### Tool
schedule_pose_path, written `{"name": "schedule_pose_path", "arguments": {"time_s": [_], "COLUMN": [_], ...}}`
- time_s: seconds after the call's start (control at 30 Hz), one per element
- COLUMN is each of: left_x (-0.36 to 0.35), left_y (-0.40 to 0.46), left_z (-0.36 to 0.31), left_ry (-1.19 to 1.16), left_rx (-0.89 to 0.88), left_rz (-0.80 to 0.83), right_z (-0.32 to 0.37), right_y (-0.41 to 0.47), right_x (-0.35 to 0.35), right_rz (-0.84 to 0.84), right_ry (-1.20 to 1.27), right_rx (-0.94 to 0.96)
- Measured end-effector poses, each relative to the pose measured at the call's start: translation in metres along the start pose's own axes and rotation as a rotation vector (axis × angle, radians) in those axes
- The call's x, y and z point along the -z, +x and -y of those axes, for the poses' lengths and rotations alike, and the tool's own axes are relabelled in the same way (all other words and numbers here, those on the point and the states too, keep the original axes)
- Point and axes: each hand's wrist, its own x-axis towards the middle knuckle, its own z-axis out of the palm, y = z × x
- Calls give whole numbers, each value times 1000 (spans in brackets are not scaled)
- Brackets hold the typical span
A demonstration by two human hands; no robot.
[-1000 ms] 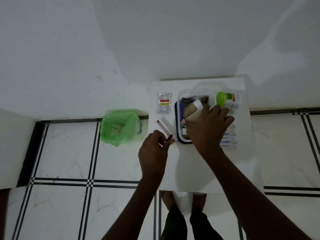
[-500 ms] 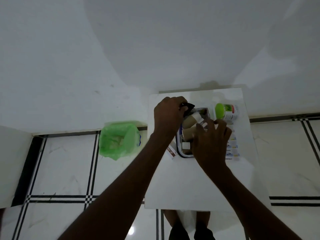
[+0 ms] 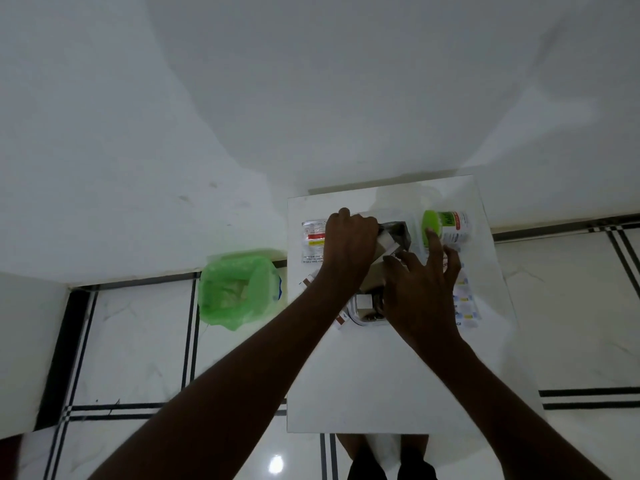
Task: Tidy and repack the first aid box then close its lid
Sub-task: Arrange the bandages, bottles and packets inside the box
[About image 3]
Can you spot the person's right hand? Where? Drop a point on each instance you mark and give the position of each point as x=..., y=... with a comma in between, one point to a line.
x=422, y=299

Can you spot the person's left hand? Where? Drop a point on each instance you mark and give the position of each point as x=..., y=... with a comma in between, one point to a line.
x=347, y=249

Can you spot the person's right middle finger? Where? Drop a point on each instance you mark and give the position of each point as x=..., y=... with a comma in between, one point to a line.
x=452, y=262

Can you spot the person's left fingers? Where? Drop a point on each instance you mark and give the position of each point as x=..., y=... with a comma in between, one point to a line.
x=357, y=222

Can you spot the person's right thumb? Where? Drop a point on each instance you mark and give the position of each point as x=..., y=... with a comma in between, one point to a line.
x=400, y=259

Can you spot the silver foil pouch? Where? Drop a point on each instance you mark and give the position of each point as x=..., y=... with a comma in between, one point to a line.
x=397, y=233

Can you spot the person's left forearm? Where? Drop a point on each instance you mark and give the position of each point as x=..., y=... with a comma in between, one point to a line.
x=240, y=384

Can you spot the person's right forearm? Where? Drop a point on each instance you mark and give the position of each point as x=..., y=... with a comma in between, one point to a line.
x=500, y=409

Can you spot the clear plastic storage container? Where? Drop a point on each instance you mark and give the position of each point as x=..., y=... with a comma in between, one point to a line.
x=415, y=234

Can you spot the brown cardboard box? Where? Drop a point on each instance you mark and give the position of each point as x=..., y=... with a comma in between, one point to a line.
x=372, y=279

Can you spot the white bottle with green cap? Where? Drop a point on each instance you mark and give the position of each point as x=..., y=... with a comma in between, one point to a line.
x=452, y=227

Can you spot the white and blue blister pack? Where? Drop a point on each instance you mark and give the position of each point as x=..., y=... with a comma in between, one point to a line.
x=466, y=304

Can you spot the white sachet with red label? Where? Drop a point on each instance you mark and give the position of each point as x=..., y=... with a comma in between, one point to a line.
x=313, y=239

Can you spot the brown and white small box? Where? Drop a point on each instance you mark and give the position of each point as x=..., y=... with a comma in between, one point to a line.
x=342, y=320
x=307, y=280

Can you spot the waste bin with green bag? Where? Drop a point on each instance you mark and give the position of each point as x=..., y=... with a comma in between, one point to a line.
x=235, y=289

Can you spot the person's legs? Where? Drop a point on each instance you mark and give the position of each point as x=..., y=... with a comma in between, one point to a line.
x=385, y=459

